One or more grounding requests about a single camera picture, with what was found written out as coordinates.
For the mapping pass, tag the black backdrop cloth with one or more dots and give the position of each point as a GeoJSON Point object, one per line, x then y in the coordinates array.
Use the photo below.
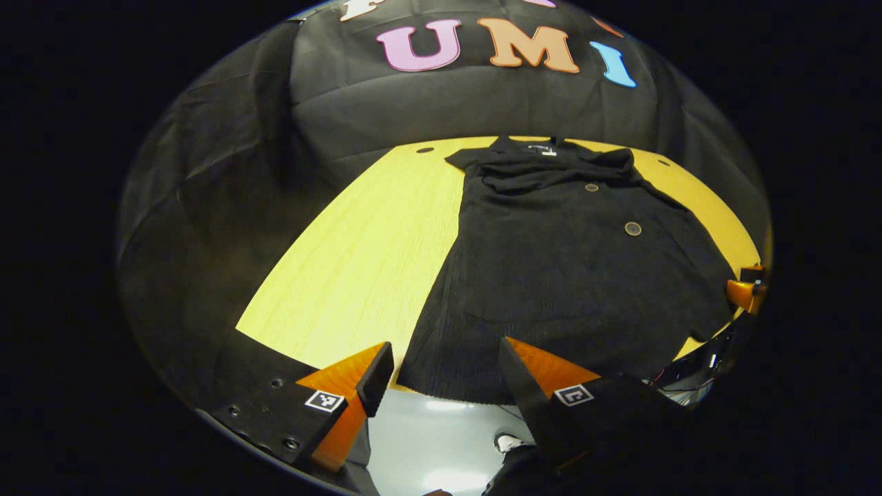
{"type": "Point", "coordinates": [482, 103]}

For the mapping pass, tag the white shoe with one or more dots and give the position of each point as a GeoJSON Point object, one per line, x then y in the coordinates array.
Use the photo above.
{"type": "Point", "coordinates": [508, 443]}

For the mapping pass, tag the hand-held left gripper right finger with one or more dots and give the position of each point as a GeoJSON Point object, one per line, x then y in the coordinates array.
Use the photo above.
{"type": "Point", "coordinates": [530, 406]}

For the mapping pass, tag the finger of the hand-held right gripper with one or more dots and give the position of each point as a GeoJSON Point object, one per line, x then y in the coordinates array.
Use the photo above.
{"type": "Point", "coordinates": [743, 293]}

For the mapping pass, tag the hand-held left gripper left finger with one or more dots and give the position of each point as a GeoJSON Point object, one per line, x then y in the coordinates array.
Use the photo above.
{"type": "Point", "coordinates": [377, 379]}

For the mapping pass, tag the black button-up cardigan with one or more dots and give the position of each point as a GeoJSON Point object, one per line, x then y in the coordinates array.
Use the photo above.
{"type": "Point", "coordinates": [551, 275]}

